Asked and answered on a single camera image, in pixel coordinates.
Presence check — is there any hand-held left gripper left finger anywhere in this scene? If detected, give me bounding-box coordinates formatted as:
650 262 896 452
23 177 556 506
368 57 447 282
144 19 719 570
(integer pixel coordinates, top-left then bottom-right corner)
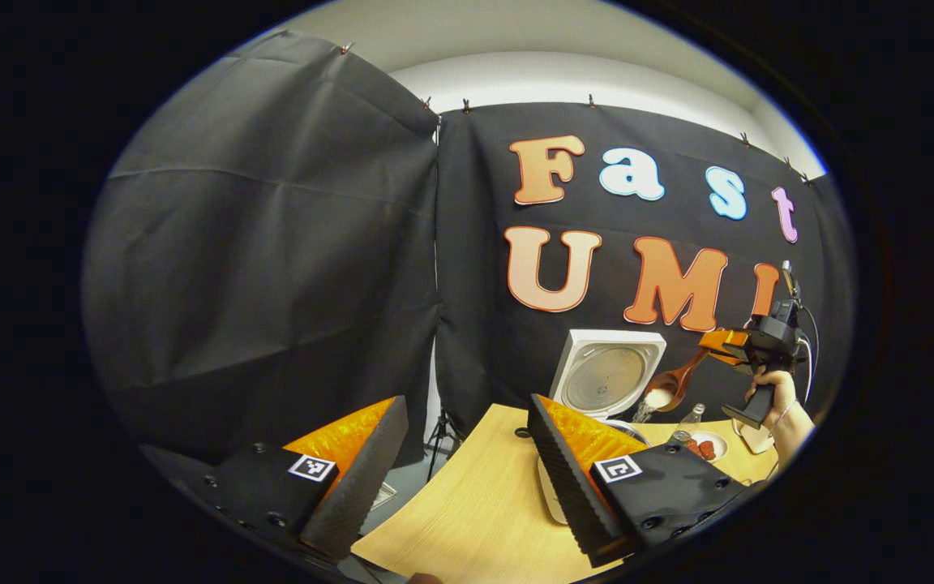
191 396 411 567

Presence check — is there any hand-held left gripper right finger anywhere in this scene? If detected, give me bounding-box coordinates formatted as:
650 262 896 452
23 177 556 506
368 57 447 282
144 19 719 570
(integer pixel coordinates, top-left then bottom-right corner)
527 394 752 569

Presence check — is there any brown wooden spoon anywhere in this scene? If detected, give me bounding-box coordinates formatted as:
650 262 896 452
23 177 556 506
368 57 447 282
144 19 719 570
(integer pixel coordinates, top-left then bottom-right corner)
644 349 711 413

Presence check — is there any white rice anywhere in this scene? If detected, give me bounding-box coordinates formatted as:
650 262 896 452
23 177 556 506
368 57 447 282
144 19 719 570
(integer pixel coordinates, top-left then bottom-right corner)
632 387 675 425

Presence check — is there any white rice cooker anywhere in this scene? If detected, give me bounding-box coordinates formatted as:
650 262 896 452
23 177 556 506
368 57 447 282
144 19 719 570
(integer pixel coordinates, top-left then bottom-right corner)
538 328 668 526

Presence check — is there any clear plastic bottle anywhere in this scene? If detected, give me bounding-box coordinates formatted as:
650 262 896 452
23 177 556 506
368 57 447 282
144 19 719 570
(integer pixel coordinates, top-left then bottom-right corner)
670 403 707 445

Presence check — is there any black tripod stand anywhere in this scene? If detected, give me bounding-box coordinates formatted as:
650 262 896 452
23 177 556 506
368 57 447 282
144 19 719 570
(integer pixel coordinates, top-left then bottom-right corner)
425 408 464 481

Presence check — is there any white plate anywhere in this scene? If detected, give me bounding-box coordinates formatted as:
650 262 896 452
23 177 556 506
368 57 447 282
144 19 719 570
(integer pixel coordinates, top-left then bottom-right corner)
682 430 729 463

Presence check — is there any white toaster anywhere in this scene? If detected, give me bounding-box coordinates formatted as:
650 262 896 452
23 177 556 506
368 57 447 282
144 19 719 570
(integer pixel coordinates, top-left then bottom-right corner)
739 418 776 455

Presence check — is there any black backdrop cloth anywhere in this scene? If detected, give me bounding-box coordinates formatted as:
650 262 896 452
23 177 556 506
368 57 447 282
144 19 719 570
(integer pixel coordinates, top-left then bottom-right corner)
80 28 855 487

